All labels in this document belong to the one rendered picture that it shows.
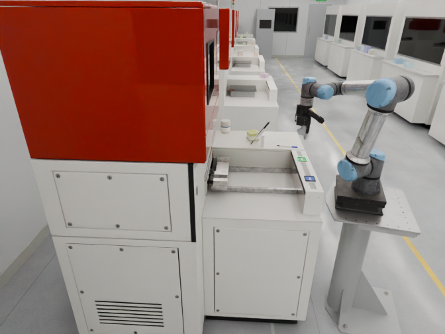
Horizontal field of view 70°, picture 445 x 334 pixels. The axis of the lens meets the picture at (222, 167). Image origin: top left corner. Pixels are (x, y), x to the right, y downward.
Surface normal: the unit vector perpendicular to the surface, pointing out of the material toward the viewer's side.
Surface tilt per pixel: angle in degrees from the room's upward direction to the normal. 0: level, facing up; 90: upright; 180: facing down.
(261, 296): 90
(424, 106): 90
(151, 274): 90
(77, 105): 90
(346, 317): 0
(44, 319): 0
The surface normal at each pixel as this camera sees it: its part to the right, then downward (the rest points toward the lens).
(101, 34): -0.06, 0.44
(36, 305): 0.00, -0.90
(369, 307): -0.28, 0.42
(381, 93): -0.86, 0.13
